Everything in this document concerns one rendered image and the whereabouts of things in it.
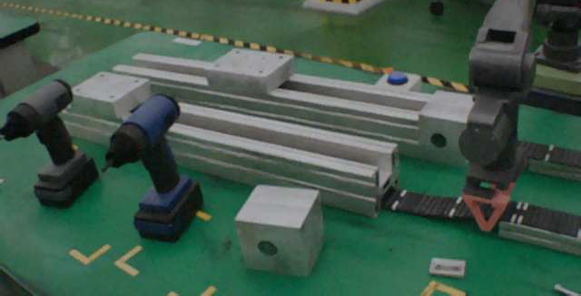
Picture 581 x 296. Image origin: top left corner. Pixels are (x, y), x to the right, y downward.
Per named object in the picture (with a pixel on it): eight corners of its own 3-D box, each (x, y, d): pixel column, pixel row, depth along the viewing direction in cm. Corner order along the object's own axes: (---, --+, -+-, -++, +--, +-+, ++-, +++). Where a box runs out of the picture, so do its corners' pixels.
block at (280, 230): (329, 230, 99) (324, 181, 94) (307, 278, 89) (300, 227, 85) (271, 222, 102) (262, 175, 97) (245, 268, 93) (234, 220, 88)
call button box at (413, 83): (422, 100, 132) (421, 74, 129) (405, 121, 125) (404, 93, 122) (389, 95, 136) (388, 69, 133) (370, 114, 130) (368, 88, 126)
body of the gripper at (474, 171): (464, 185, 86) (465, 141, 83) (485, 150, 93) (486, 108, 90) (507, 194, 83) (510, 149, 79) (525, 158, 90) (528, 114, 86)
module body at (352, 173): (399, 185, 106) (397, 143, 102) (374, 219, 99) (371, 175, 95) (94, 115, 148) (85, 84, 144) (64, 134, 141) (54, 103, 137)
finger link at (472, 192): (459, 233, 90) (460, 182, 85) (474, 206, 95) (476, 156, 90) (503, 243, 86) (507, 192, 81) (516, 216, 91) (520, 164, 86)
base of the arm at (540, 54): (594, 60, 131) (546, 49, 140) (597, 27, 127) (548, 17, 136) (577, 74, 127) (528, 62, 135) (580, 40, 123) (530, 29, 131)
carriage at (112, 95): (156, 106, 133) (149, 79, 130) (121, 131, 126) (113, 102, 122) (108, 97, 142) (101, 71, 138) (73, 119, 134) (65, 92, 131)
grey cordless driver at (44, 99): (104, 172, 123) (73, 76, 112) (46, 232, 107) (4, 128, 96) (75, 170, 126) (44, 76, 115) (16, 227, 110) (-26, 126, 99)
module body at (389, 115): (438, 133, 120) (437, 94, 115) (418, 159, 113) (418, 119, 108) (146, 82, 161) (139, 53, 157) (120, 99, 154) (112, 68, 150)
